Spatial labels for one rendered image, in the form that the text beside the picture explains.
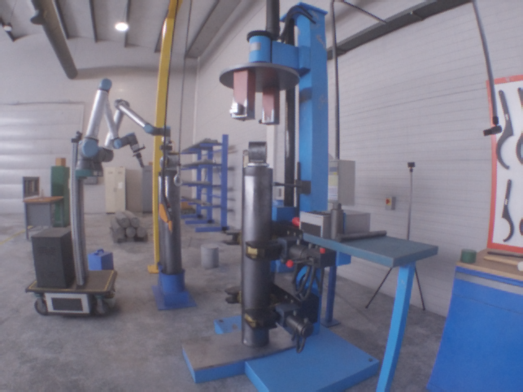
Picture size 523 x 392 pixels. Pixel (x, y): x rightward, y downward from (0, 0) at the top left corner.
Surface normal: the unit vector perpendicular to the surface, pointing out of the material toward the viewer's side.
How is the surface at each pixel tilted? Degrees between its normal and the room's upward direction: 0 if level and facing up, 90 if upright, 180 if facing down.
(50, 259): 90
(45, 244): 90
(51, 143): 90
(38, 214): 90
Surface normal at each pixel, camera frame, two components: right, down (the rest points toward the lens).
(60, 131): 0.44, 0.06
